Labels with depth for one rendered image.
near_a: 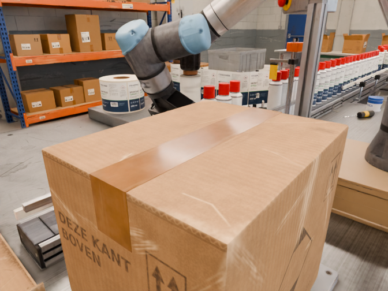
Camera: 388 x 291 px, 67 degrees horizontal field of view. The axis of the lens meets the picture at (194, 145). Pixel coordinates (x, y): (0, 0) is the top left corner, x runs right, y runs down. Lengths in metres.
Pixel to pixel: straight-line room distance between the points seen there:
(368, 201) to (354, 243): 0.10
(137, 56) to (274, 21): 8.96
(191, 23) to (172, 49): 0.06
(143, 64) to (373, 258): 0.61
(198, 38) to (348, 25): 8.22
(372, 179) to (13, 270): 0.75
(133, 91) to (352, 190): 0.97
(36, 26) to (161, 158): 5.00
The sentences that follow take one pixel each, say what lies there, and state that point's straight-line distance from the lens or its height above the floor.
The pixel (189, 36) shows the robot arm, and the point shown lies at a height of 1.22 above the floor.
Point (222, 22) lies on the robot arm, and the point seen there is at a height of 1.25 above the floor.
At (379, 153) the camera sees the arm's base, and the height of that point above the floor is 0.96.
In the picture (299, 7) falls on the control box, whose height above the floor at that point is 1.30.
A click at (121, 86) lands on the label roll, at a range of 1.34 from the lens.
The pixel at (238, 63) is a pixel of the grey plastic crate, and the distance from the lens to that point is 3.05.
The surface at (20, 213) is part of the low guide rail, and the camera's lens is 0.67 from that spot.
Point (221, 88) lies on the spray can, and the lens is 0.89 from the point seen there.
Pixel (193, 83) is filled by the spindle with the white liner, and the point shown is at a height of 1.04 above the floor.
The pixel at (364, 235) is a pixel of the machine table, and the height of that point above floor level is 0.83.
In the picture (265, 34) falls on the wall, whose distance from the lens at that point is 9.67.
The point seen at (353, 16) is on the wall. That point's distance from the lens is 8.81.
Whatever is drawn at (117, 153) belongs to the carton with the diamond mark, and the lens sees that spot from 0.31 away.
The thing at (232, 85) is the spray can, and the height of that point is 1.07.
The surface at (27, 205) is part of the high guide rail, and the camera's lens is 0.58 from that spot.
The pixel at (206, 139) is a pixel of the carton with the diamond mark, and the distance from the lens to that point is 0.34.
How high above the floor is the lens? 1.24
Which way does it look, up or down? 22 degrees down
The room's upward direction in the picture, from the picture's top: straight up
